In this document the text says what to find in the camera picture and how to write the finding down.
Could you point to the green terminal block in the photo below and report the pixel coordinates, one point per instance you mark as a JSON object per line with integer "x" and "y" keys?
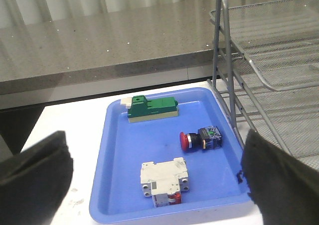
{"x": 142, "y": 109}

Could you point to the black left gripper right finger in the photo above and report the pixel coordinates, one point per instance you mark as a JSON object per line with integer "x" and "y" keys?
{"x": 285, "y": 190}

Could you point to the blue plastic tray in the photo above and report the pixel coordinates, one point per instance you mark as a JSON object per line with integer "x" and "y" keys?
{"x": 215, "y": 192}

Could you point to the red emergency stop button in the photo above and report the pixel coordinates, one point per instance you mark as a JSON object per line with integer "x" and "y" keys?
{"x": 206, "y": 138}

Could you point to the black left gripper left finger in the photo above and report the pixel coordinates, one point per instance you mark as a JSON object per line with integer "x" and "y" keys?
{"x": 34, "y": 183}

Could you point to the grey stone counter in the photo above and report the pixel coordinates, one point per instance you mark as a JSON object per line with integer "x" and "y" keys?
{"x": 58, "y": 49}

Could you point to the silver mesh tray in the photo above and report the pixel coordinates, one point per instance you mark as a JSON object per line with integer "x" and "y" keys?
{"x": 279, "y": 40}
{"x": 289, "y": 119}

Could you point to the white circuit breaker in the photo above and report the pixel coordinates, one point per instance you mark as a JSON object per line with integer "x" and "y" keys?
{"x": 164, "y": 182}

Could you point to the silver metal rack frame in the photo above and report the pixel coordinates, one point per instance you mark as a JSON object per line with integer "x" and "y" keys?
{"x": 267, "y": 55}

